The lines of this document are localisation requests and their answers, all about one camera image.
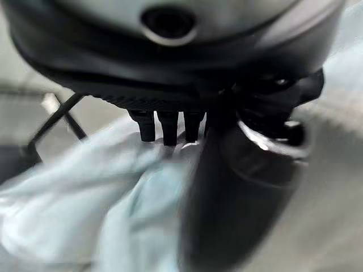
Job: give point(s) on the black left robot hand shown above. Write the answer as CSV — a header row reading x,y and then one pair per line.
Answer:
x,y
175,65

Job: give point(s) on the light blue shirt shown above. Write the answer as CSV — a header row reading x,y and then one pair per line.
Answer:
x,y
85,204

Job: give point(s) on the black metal clothes rack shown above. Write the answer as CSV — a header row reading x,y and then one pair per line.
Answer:
x,y
54,119

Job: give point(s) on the grey fabric sofa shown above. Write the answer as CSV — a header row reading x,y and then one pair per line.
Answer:
x,y
320,198

